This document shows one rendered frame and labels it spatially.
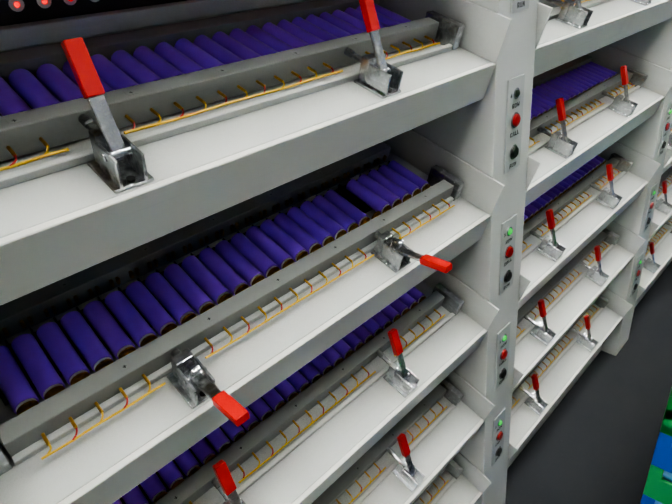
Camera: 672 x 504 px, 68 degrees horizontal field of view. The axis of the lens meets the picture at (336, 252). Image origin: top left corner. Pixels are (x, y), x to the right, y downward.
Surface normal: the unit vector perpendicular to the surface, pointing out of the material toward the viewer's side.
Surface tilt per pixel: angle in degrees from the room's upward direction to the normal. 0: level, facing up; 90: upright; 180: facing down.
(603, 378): 0
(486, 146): 90
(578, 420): 0
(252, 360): 21
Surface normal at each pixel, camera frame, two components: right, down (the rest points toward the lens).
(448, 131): -0.71, 0.41
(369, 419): 0.14, -0.72
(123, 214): 0.68, 0.57
